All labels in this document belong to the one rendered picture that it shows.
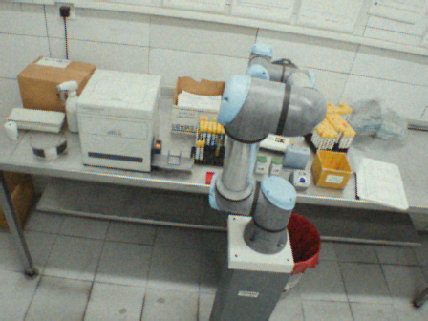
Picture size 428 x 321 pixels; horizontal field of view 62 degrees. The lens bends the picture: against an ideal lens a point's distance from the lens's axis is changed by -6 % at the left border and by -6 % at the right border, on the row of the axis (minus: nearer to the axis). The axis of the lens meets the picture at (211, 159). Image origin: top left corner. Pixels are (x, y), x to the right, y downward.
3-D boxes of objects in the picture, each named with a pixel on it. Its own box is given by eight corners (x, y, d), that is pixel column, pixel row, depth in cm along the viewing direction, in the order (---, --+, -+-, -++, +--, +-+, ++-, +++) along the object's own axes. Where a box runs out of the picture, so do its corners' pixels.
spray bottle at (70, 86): (62, 134, 162) (54, 86, 147) (68, 122, 169) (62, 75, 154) (79, 136, 163) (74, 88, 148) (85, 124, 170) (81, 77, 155)
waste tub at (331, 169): (315, 186, 156) (322, 169, 150) (310, 166, 166) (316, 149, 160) (344, 190, 157) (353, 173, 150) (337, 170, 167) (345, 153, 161)
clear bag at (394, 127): (370, 135, 194) (379, 113, 186) (373, 120, 207) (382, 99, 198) (405, 148, 189) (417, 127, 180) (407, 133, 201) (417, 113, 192)
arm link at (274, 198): (288, 233, 116) (300, 201, 108) (246, 224, 116) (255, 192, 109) (288, 208, 125) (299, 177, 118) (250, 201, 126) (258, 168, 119)
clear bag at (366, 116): (346, 137, 190) (358, 106, 178) (331, 117, 203) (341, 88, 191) (385, 135, 196) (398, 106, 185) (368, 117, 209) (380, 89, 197)
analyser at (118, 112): (82, 165, 149) (74, 101, 130) (98, 127, 170) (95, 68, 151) (157, 173, 150) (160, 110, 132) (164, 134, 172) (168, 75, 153)
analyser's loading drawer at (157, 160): (141, 166, 150) (141, 156, 146) (144, 156, 155) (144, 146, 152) (192, 171, 151) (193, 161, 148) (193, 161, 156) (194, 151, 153)
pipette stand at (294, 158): (282, 170, 162) (288, 152, 156) (281, 160, 167) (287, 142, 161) (304, 173, 162) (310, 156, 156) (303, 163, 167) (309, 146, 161)
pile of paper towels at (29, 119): (6, 127, 161) (3, 118, 158) (15, 115, 169) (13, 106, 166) (58, 133, 163) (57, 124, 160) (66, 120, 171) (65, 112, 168)
